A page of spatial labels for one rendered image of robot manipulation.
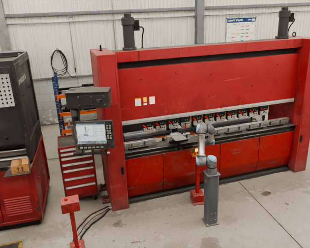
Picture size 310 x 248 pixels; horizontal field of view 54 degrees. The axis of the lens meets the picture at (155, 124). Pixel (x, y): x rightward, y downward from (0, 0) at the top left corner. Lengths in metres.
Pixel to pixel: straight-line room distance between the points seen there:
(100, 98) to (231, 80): 2.20
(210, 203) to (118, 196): 1.35
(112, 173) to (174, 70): 1.72
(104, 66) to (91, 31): 4.44
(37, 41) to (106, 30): 1.74
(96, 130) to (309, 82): 3.50
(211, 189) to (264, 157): 1.73
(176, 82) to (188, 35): 4.46
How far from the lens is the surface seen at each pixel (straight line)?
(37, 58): 8.46
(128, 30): 4.26
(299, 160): 5.97
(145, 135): 4.85
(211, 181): 4.07
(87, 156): 4.68
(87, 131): 3.70
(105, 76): 3.98
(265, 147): 5.52
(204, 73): 4.63
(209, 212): 4.32
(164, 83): 4.42
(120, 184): 4.56
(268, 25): 9.89
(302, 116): 5.63
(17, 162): 4.14
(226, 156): 5.14
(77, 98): 3.62
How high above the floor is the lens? 2.76
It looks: 20 degrees down
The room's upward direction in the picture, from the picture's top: 2 degrees counter-clockwise
